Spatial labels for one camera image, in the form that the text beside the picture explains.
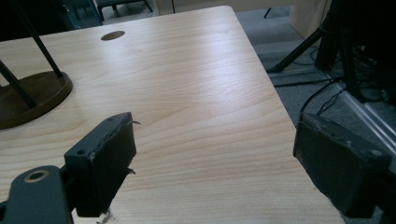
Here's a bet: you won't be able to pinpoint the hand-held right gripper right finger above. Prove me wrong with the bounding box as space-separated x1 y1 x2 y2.
292 112 392 218

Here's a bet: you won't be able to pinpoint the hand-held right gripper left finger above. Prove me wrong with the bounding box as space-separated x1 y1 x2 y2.
64 112 137 217

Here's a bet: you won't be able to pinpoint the dark wooden cup holder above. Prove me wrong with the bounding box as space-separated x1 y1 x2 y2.
0 0 74 131

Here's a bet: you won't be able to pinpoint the black tripod leg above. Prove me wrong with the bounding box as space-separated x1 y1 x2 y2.
266 15 335 74

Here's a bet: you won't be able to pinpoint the black equipment stand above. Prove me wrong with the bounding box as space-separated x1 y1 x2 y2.
315 0 396 104

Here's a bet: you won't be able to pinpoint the dark cabinet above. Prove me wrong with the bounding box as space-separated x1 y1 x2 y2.
55 0 104 31

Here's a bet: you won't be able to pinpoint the metal floor rail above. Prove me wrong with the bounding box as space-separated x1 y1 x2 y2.
323 73 396 154

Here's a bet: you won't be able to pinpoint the black floor cables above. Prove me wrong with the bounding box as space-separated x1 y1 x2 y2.
273 77 347 117

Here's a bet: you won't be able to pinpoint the round table cable grommet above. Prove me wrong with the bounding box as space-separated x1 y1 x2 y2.
100 30 126 42

